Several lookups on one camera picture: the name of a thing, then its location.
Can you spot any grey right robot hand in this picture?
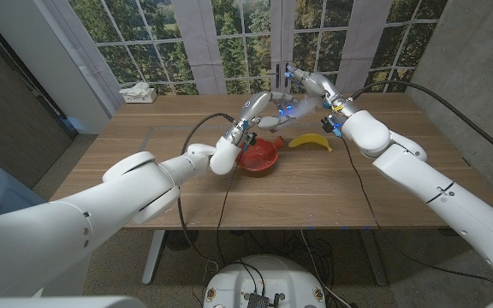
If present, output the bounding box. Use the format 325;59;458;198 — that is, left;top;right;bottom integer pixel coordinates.
284;62;359;119

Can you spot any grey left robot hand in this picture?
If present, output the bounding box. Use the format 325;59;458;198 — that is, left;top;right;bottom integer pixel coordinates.
223;91;299;147

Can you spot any large clear plastic syringe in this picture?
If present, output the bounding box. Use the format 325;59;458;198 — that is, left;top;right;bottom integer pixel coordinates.
271;96;323;133

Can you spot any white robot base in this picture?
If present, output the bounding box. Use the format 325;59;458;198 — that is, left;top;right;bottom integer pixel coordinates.
203;255;327;308

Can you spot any red bowl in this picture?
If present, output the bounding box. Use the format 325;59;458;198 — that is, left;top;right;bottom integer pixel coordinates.
236;136;279;173

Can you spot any yellow toy banana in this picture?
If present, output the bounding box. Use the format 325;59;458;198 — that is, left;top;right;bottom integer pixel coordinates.
288;133;334;153

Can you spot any printed window forest backdrop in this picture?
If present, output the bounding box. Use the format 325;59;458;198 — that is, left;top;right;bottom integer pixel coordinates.
66;0;448;96

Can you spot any white tissue box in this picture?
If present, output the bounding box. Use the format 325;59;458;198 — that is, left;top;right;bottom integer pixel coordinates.
119;82;158;104

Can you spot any black round disc object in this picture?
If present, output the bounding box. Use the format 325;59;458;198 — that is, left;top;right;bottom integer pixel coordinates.
163;230;199;252

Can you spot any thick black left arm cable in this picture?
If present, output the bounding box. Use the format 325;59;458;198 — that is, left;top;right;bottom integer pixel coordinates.
176;112;235;275

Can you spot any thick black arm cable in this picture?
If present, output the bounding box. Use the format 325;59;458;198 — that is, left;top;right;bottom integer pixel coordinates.
176;112;235;275
348;80;493;168

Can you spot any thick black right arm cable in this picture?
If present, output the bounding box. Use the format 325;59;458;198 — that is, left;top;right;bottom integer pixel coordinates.
348;80;493;168

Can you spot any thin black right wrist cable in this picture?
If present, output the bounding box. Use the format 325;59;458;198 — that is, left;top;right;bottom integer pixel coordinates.
340;135;493;293

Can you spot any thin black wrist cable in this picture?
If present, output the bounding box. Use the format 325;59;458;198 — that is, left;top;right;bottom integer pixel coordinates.
213;166;238;269
340;135;493;293

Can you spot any thin black left wrist cable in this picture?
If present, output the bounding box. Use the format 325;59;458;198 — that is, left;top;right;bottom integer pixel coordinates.
213;166;238;269

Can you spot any white floor cable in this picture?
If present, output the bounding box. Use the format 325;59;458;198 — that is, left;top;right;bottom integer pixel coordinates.
300;229;353;308

